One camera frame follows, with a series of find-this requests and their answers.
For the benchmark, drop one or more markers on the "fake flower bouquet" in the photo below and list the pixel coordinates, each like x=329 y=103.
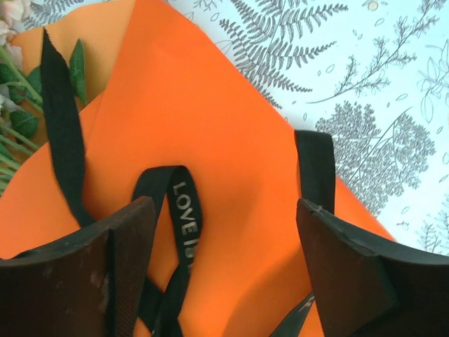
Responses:
x=78 y=70

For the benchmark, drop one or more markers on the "floral print table cloth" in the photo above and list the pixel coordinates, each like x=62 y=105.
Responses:
x=350 y=70

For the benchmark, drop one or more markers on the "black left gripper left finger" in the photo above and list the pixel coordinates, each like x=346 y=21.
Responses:
x=63 y=288

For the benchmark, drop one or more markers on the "orange wrapping paper sheet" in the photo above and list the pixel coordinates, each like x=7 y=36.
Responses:
x=210 y=105

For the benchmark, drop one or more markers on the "black printed ribbon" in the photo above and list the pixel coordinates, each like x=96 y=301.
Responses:
x=186 y=210

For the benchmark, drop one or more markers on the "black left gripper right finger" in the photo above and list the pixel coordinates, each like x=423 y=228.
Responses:
x=386 y=295

